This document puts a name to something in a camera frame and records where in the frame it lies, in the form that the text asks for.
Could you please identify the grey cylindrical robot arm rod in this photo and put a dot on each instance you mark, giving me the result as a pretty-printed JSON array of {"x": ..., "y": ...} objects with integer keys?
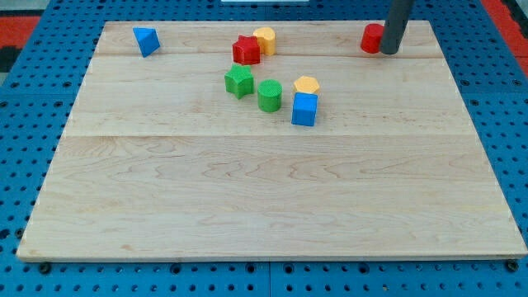
[{"x": 395, "y": 26}]

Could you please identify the green cylinder block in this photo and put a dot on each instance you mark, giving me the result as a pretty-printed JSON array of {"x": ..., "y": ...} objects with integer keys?
[{"x": 269, "y": 94}]

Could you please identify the blue cube block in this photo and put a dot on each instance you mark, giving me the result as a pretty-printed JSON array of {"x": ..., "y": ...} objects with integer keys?
[{"x": 304, "y": 109}]

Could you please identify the green star block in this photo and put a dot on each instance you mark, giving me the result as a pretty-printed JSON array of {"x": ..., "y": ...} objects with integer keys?
[{"x": 239, "y": 80}]

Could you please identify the yellow hexagon block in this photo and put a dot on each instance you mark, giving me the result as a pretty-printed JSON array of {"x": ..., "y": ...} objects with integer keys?
[{"x": 306, "y": 84}]

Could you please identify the red star block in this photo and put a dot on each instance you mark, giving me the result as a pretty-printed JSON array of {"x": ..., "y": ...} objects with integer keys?
[{"x": 246, "y": 50}]

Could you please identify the light wooden board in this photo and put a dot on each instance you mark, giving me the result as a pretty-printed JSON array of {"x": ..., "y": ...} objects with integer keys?
[{"x": 158, "y": 163}]

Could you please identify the yellow heart block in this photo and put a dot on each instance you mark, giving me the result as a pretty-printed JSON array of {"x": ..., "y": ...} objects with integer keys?
[{"x": 266, "y": 39}]

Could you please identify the red cylinder block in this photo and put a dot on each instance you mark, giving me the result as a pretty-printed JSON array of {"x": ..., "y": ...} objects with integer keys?
[{"x": 370, "y": 42}]

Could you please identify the blue triangle block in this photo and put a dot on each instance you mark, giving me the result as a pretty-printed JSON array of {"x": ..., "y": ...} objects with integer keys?
[{"x": 147, "y": 39}]

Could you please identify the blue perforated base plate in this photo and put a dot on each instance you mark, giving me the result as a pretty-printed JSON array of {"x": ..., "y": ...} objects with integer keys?
[{"x": 39, "y": 92}]

